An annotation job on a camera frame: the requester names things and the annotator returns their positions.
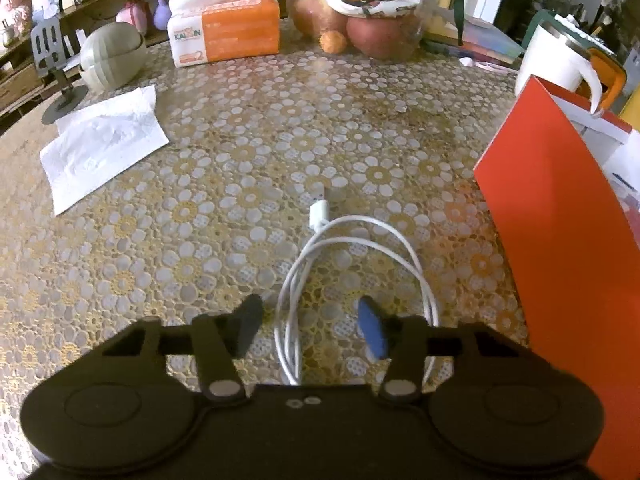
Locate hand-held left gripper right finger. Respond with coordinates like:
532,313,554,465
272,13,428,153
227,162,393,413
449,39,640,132
357,296,532,404

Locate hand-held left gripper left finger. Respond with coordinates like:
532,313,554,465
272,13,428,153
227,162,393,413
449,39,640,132
104,294,265,407

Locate white charging cable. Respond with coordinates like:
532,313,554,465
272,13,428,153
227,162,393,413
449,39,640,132
274,187,441,389

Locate orange cardboard box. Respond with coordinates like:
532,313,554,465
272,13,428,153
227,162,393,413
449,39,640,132
472,75,640,480

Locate white tissue paper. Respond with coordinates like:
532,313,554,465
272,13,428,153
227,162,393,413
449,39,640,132
40,85,171,217

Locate pink scissors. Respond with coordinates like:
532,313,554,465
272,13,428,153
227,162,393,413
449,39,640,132
459,56,509,72

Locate mandarin orange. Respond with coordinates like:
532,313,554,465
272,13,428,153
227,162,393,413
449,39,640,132
320,30,349,55

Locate orange tissue pack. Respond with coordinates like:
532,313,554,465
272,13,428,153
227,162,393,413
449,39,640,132
167,0,281,69

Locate grey round container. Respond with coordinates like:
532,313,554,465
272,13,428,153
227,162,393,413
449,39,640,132
79,22,149,92

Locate stack of books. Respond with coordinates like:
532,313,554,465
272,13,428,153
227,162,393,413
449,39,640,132
425,14,526,67

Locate purple bunny figure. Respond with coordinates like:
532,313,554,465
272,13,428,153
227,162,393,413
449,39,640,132
152,0,174,30

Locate white mug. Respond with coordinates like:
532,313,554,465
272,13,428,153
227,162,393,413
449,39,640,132
515,14,614,117

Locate grey phone stand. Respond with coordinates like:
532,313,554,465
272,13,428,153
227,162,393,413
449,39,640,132
30,16,90,125

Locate pink plush figure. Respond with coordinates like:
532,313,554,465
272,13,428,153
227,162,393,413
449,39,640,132
0,0,34,29

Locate orange handled object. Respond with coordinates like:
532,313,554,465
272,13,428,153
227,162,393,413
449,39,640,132
575,45,629,111

